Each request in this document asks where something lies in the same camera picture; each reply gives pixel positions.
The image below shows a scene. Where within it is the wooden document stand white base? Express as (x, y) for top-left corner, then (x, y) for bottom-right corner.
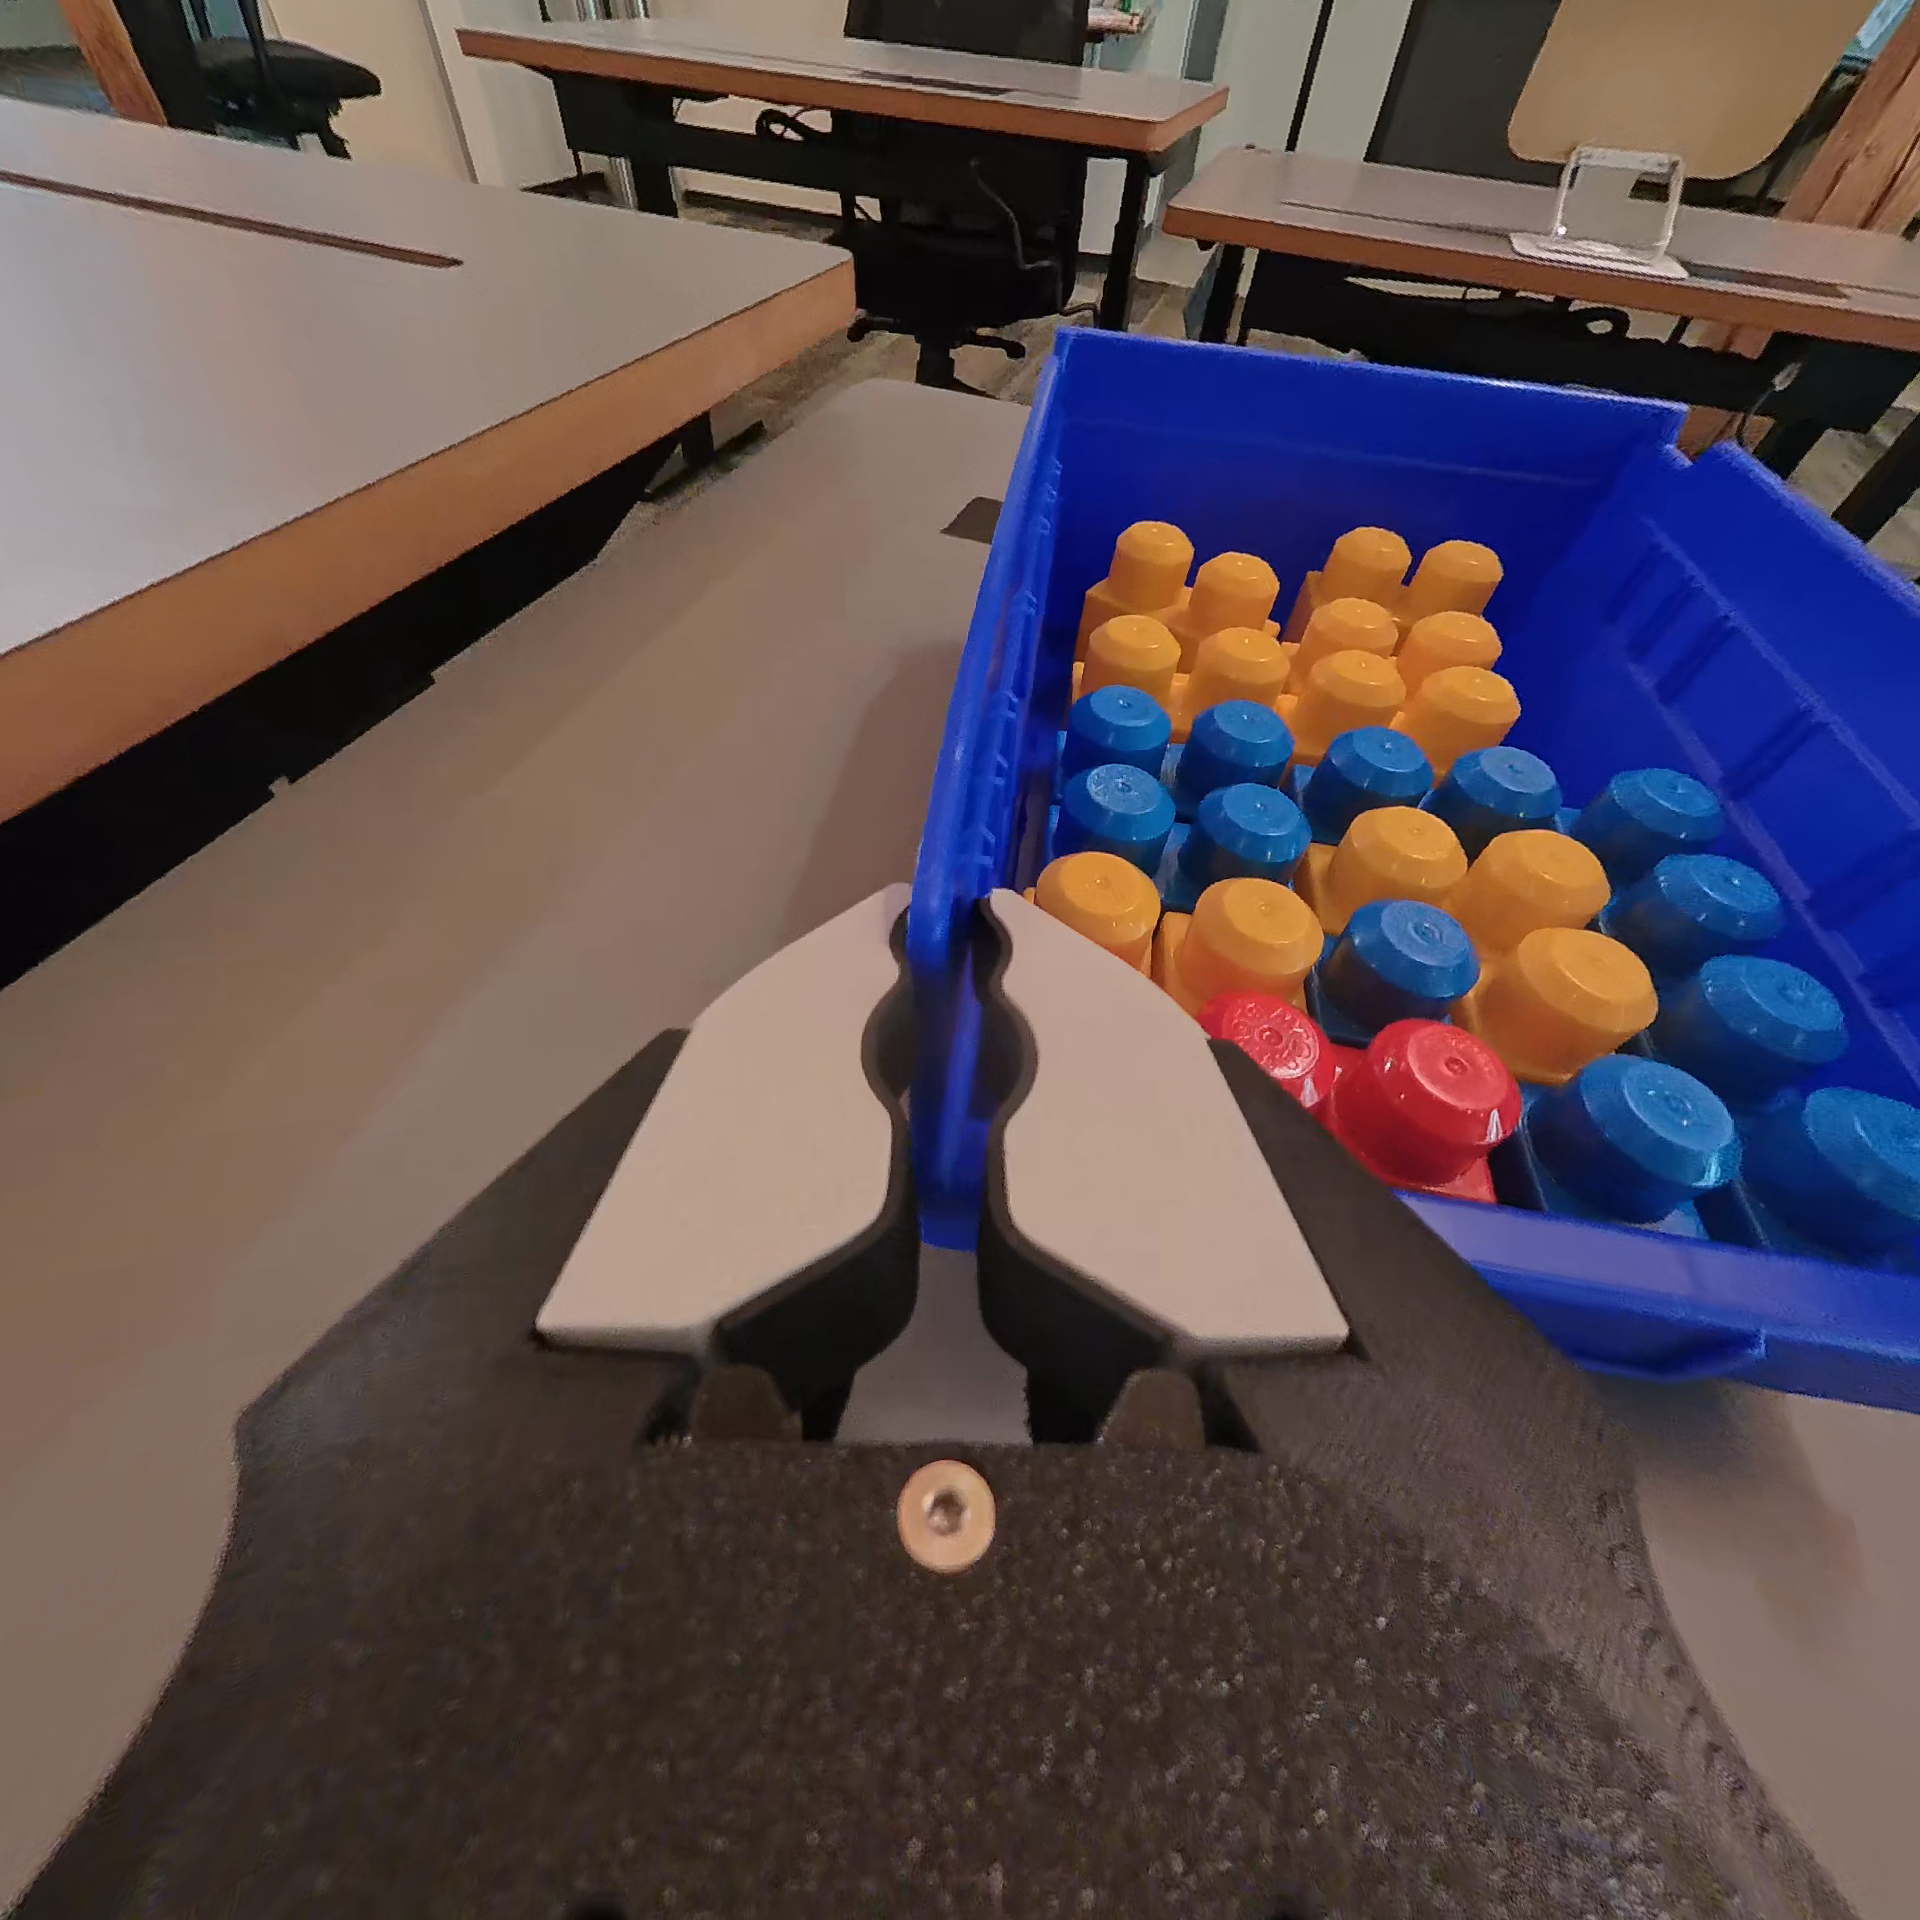
(1506, 0), (1887, 272)

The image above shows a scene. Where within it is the blue plastic bin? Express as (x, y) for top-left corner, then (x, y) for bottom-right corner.
(905, 325), (1920, 1417)

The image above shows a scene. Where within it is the red mega block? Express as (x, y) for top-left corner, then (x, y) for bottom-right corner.
(1192, 989), (1528, 1204)

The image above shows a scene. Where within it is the wooden top office desk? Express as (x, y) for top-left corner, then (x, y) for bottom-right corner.
(1164, 147), (1920, 543)
(460, 23), (1234, 342)

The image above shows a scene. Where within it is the grey top table wooden edge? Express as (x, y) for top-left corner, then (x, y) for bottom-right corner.
(0, 96), (858, 828)

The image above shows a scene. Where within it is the black office chair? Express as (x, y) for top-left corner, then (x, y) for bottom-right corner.
(113, 0), (391, 162)
(838, 0), (1101, 389)

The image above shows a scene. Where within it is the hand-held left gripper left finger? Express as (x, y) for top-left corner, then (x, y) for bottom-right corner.
(532, 882), (920, 1352)

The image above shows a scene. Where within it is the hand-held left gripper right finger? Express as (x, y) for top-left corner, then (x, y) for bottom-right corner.
(974, 890), (1350, 1362)

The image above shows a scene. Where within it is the pile of blue mega blocks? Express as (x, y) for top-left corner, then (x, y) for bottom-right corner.
(1053, 686), (1920, 1268)

